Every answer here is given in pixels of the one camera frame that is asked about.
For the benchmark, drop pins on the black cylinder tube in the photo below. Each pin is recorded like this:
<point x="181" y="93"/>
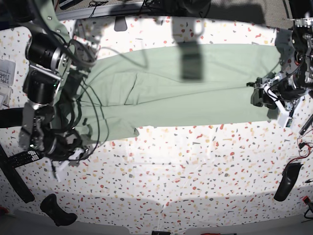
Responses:
<point x="11" y="117"/>

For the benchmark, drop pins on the long black bar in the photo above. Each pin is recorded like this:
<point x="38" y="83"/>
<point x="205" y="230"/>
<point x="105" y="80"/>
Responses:
<point x="14" y="178"/>

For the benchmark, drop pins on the black curved shell part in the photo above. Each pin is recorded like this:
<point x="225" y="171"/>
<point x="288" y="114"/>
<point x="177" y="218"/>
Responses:
<point x="290" y="176"/>

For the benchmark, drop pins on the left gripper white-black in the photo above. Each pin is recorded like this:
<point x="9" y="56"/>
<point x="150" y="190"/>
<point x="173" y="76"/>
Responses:
<point x="278" y="91"/>

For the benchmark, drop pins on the green T-shirt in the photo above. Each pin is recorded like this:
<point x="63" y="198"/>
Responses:
<point x="187" y="85"/>

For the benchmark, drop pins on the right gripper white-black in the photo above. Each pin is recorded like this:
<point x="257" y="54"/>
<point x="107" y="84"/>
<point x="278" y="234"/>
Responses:
<point x="64" y="150"/>

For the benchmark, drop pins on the black remote control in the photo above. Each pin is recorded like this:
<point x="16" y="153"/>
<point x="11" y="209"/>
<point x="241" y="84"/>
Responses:
<point x="24" y="158"/>

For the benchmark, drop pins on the black curved handle piece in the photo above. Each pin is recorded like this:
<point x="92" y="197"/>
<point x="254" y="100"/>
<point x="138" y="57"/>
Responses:
<point x="51" y="208"/>

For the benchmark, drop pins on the clear plastic parts box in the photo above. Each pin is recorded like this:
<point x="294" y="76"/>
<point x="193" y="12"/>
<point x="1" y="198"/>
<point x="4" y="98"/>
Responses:
<point x="7" y="73"/>

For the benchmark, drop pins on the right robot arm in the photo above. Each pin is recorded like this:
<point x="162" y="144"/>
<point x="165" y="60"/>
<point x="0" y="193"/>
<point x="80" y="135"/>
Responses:
<point x="48" y="119"/>

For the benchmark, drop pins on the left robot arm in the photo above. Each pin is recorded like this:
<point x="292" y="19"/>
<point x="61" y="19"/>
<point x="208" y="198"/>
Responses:
<point x="300" y="61"/>

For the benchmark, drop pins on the black pen tool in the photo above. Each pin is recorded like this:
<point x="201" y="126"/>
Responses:
<point x="306" y="126"/>

